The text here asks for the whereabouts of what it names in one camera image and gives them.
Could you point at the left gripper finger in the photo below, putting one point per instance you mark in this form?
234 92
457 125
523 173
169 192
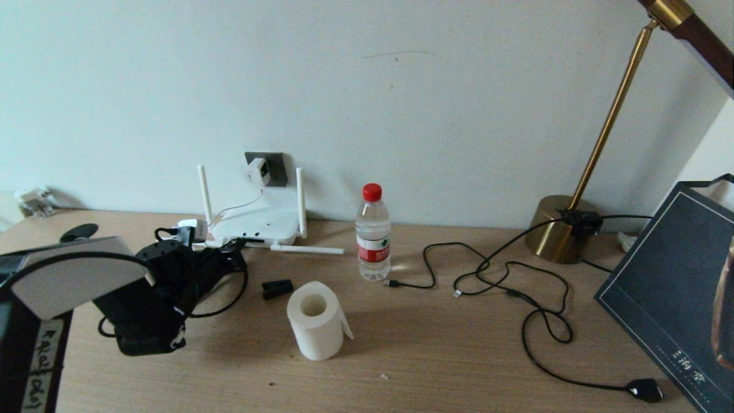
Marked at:
229 248
239 261

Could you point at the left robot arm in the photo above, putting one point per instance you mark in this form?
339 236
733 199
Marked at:
74 275

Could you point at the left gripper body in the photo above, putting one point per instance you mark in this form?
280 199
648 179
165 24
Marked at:
209 269

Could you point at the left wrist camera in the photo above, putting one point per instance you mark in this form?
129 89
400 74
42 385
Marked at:
192 228

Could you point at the clear water bottle red cap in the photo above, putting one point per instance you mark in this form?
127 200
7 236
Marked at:
373 241

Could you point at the white power adapter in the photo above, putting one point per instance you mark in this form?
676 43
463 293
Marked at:
258 172

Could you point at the grey wall socket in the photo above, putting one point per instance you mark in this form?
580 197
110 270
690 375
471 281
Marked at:
277 167

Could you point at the white crumpled tissue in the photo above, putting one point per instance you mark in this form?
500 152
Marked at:
628 241

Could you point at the white toilet paper roll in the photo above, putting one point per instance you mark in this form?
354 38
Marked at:
316 335

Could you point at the dark blue paper bag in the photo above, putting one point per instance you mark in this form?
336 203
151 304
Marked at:
676 275

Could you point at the small black clip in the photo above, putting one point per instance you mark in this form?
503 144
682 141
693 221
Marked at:
276 288

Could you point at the white wifi router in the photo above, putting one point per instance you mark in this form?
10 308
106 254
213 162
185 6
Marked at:
269 222

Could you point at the brass desk lamp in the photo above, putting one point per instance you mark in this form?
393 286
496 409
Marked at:
553 235

